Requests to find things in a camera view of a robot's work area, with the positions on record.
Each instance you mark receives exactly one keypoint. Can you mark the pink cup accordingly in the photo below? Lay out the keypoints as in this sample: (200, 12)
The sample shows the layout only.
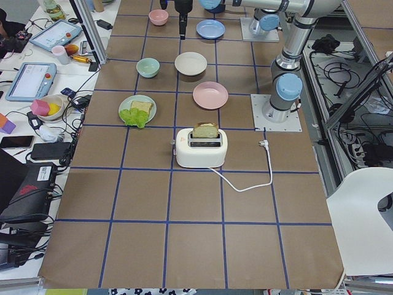
(60, 53)

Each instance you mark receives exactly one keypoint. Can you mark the mint green plate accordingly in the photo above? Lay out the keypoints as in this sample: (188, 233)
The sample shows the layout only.
(126, 104)

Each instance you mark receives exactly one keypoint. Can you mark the beige bowl with toys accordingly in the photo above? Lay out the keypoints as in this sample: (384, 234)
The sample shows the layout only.
(49, 108)

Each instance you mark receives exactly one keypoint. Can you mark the green lettuce leaf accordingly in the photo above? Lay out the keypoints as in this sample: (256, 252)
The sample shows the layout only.
(134, 117)

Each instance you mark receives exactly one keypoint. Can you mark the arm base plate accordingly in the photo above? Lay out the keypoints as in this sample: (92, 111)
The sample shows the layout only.
(262, 36)
(267, 118)

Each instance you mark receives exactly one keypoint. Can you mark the orange screwdriver handle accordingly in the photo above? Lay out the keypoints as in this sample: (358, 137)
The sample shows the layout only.
(81, 59)

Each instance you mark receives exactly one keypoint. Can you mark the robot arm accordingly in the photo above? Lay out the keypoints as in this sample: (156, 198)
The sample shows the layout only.
(286, 82)
(263, 21)

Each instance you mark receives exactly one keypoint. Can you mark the smartphone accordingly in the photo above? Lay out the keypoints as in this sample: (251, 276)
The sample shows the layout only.
(17, 142)

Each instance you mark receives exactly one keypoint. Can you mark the bread slice on plate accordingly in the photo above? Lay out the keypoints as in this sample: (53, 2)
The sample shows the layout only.
(142, 106)

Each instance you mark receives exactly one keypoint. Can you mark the black power adapter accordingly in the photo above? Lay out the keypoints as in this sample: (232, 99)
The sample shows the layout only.
(104, 24)

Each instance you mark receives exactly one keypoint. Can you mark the cream white plate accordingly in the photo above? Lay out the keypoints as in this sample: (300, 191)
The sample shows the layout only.
(190, 63)

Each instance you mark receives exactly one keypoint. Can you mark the far teach pendant tablet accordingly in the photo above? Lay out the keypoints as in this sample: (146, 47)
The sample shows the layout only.
(59, 33)

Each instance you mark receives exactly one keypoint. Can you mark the near teach pendant tablet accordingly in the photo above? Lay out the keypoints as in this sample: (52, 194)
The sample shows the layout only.
(33, 81)

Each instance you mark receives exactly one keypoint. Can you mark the bread slice in toaster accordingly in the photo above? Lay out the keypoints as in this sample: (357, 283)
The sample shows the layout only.
(205, 130)

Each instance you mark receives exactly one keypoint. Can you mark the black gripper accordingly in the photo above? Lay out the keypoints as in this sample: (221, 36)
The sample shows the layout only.
(183, 6)

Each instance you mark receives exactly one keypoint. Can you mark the aluminium frame post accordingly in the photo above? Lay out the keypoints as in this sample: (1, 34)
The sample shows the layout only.
(85, 18)

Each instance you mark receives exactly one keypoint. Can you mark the white chair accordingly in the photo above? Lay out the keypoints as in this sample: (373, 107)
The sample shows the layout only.
(364, 238)

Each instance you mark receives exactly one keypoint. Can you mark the white toaster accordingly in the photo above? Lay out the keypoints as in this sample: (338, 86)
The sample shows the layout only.
(200, 152)

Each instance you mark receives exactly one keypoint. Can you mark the mint green bowl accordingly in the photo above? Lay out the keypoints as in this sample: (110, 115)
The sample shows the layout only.
(148, 67)

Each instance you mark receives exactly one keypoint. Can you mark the blue plate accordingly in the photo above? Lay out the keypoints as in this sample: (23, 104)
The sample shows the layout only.
(210, 29)

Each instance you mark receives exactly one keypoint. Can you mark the pink plate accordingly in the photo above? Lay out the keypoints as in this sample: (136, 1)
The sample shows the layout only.
(210, 95)

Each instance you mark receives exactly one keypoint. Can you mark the dark blue pot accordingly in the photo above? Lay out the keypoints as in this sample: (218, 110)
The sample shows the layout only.
(219, 9)

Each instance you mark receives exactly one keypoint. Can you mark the teach pendant tablet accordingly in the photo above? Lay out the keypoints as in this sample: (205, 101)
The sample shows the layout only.
(33, 81)
(59, 33)

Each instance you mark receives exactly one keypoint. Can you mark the pink bowl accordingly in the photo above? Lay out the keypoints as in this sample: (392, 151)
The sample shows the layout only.
(158, 17)

